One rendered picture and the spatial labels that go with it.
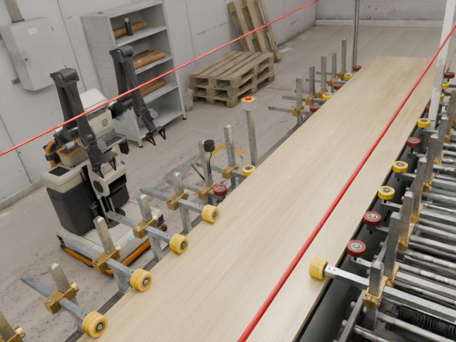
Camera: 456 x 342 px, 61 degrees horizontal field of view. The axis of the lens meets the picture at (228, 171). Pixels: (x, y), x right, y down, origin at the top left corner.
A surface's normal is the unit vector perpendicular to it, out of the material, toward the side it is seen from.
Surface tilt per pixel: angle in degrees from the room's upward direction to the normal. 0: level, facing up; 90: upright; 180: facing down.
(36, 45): 90
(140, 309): 0
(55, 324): 0
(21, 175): 90
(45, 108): 90
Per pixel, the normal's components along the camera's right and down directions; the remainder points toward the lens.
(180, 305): -0.11, -0.84
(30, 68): 0.82, 0.21
